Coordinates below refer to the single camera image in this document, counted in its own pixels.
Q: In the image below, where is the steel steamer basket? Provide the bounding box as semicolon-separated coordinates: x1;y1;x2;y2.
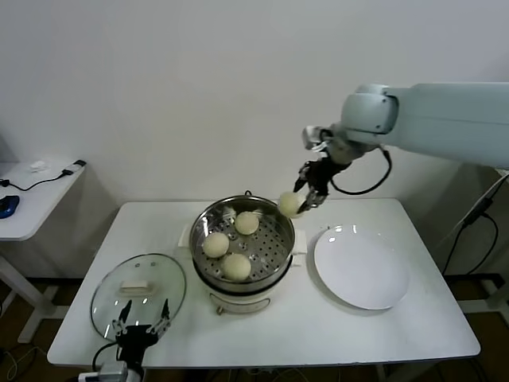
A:
177;194;308;290

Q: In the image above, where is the white electric cooker base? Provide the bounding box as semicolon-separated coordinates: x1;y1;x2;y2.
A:
190;254;295;318

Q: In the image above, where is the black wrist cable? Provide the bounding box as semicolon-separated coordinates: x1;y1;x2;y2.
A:
91;342;120;371
328;146;393;196

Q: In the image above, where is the white side table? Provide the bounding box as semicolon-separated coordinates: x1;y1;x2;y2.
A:
0;161;87;344

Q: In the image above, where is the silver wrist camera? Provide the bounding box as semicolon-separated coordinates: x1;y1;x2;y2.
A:
99;361;129;380
302;125;333;151

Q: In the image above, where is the white round plate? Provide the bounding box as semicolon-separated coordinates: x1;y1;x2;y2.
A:
313;224;411;311

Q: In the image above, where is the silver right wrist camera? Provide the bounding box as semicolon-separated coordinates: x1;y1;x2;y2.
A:
302;125;333;151

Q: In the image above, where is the white steamed baozi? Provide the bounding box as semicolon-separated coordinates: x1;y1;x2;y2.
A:
202;232;231;259
221;253;252;283
278;191;305;219
234;211;260;236

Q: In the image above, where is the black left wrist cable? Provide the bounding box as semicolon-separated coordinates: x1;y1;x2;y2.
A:
91;342;120;371

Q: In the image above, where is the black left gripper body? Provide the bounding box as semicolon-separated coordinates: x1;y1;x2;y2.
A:
115;325;160;361

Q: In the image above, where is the glass pot lid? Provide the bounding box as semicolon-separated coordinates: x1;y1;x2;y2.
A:
90;253;188;344

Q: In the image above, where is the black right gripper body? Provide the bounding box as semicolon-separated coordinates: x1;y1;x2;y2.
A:
304;157;351;194

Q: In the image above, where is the black cable with plug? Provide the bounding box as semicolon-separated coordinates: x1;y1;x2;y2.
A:
0;169;75;193

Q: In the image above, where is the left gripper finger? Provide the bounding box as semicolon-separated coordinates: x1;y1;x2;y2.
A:
111;299;132;333
146;298;172;334

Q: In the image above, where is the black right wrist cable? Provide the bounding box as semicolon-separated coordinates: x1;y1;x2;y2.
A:
328;146;393;196

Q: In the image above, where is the white shelf table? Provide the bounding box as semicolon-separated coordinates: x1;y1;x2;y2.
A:
441;166;509;315

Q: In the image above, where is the black power adapter with cable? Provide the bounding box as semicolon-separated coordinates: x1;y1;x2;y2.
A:
441;197;500;276

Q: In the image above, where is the blue computer mouse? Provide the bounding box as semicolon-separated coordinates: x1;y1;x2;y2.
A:
0;195;20;219

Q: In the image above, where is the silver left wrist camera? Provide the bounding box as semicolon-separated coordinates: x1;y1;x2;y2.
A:
99;361;129;380

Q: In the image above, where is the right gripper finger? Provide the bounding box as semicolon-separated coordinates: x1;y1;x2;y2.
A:
300;189;329;214
293;162;313;193

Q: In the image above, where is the white cable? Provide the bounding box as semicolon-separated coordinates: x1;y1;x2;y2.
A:
437;173;509;244

